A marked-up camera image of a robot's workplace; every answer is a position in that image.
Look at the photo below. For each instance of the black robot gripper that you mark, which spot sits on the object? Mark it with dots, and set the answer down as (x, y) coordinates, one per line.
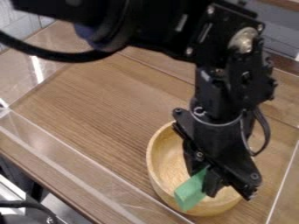
(214, 150)

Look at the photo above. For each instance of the black metal table frame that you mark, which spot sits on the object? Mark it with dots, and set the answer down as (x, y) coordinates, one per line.
(17, 178)

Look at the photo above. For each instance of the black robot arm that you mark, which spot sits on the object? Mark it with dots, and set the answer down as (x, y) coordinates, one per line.
(216, 35)

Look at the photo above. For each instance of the green rectangular block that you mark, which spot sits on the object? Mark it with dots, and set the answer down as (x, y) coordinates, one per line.
(188, 193)

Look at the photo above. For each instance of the brown wooden bowl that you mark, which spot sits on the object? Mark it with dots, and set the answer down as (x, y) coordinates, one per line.
(166, 173)

